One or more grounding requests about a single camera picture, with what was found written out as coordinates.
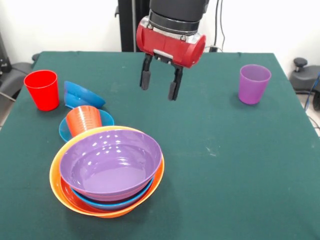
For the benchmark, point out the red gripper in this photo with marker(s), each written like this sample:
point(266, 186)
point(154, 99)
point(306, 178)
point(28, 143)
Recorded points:
point(170, 47)

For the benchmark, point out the small light blue bowl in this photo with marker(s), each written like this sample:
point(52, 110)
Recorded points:
point(107, 118)

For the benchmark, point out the small dark blue bowl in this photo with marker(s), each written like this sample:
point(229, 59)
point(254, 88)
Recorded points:
point(80, 96)

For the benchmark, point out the orange cup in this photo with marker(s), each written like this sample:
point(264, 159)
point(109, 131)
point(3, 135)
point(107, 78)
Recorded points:
point(83, 120)

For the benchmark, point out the purple cup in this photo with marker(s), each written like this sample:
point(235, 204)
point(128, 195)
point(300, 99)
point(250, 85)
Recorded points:
point(253, 85)

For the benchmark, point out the purple bowl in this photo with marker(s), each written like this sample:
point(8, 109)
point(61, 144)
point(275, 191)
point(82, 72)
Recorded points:
point(112, 175)

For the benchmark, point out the large light blue bowl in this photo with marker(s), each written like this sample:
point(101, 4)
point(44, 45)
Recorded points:
point(112, 205)

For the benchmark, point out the wide orange bowl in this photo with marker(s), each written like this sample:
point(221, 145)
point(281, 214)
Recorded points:
point(66, 192)

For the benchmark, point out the red cup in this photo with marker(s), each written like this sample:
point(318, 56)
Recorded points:
point(42, 92)

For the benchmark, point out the dark green table cloth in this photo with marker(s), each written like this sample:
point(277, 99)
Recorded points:
point(225, 200)

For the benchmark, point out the large yellow bowl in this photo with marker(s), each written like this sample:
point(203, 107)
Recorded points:
point(53, 170)

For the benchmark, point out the black office chair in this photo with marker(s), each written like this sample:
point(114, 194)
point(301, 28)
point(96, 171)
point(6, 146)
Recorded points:
point(15, 72)

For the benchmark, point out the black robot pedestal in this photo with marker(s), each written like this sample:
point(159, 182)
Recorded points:
point(127, 25)

